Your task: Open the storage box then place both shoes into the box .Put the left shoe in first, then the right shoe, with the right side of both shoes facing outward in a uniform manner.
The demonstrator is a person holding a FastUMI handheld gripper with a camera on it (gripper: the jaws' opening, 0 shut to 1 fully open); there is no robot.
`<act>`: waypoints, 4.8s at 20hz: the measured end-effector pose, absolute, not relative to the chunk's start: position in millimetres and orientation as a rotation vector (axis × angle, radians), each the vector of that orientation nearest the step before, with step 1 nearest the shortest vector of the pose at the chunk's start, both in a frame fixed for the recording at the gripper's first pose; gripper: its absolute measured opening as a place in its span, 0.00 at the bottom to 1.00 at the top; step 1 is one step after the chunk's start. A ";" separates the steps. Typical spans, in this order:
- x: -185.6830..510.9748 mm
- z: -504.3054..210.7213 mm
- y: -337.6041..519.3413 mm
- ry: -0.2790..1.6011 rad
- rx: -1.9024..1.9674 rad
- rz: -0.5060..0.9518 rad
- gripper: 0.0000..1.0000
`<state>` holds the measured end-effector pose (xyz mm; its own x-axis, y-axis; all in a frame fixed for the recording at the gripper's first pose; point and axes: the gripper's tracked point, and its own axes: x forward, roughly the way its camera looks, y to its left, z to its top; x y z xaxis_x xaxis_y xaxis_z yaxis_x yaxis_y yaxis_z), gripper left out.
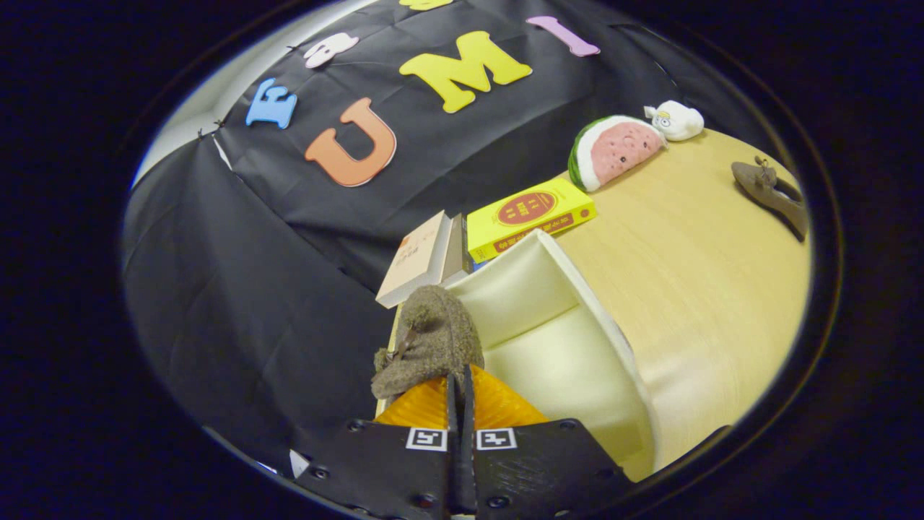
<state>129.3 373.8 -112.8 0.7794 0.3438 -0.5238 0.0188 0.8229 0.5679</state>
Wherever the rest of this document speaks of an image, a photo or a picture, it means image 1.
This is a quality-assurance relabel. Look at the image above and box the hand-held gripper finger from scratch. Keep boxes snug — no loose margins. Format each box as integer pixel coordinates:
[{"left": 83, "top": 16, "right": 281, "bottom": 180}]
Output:
[
  {"left": 295, "top": 373, "right": 463, "bottom": 519},
  {"left": 461, "top": 365, "right": 636, "bottom": 519}
]

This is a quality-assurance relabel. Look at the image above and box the brown fuzzy shoe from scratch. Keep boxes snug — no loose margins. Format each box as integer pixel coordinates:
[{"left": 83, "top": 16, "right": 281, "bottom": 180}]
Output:
[
  {"left": 370, "top": 285, "right": 486, "bottom": 400},
  {"left": 731, "top": 156, "right": 811, "bottom": 243}
]

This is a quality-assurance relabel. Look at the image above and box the beige book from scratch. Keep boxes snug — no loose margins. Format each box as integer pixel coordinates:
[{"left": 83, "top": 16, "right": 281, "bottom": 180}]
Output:
[{"left": 375, "top": 210, "right": 466, "bottom": 310}]

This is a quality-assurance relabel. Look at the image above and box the white plush toy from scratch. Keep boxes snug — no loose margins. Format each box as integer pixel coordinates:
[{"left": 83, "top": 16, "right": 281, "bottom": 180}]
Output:
[{"left": 644, "top": 100, "right": 705, "bottom": 142}]

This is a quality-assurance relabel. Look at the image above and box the watermelon slice plush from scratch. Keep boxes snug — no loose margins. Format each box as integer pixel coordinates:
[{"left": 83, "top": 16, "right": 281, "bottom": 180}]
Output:
[{"left": 567, "top": 115, "right": 668, "bottom": 193}]

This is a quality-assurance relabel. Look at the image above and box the cream storage box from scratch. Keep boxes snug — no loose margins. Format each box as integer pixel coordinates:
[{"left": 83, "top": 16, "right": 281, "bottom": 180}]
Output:
[{"left": 375, "top": 228, "right": 659, "bottom": 483}]

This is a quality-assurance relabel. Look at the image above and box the row of small black clips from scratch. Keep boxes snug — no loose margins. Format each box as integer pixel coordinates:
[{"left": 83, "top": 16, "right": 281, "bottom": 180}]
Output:
[{"left": 195, "top": 43, "right": 300, "bottom": 139}]

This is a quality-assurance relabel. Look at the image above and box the yellow book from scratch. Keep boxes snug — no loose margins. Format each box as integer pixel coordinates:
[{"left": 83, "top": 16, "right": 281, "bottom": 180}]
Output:
[{"left": 466, "top": 177, "right": 598, "bottom": 264}]

